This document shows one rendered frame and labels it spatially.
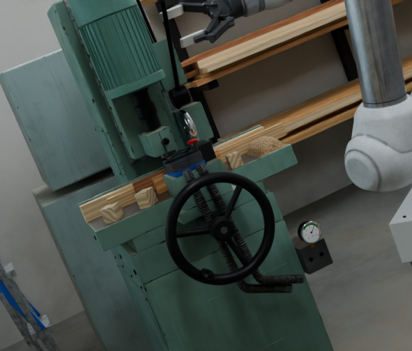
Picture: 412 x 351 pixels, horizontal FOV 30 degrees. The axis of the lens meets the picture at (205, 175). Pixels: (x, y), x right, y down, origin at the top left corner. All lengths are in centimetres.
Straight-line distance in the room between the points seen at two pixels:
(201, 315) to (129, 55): 74
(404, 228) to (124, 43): 89
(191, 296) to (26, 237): 249
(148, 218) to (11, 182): 248
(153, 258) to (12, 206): 248
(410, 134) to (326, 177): 320
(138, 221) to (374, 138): 68
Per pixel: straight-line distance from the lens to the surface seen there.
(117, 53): 213
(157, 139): 217
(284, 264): 221
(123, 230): 206
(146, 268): 209
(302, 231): 214
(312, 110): 441
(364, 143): 176
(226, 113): 469
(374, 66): 175
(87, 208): 222
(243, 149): 229
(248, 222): 215
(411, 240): 188
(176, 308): 214
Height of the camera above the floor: 130
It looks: 11 degrees down
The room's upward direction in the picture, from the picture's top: 22 degrees counter-clockwise
